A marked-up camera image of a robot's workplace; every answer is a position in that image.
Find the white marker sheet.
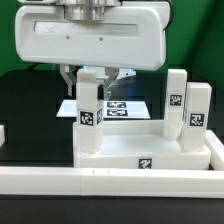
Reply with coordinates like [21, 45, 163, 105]
[57, 99, 150, 119]

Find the white block left edge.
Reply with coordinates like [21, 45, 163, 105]
[0, 125, 5, 147]

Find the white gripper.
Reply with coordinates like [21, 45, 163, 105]
[15, 1, 167, 100]

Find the white L-shaped fence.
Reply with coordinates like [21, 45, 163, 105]
[0, 129, 224, 199]

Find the white desk top tray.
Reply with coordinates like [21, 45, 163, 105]
[73, 120, 211, 170]

